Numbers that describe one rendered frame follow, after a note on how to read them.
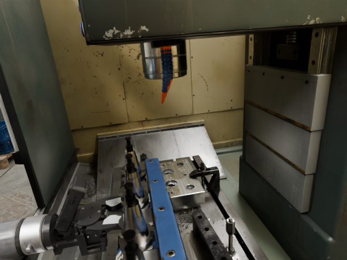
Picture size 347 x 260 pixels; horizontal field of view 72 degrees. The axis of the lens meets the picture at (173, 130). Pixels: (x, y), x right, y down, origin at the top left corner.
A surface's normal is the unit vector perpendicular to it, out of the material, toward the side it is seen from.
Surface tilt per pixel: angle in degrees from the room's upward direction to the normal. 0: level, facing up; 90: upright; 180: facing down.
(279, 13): 90
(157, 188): 0
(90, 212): 2
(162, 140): 24
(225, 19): 90
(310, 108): 90
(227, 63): 90
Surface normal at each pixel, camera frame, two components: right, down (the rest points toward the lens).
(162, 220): -0.07, -0.94
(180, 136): 0.00, -0.72
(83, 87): 0.18, 0.32
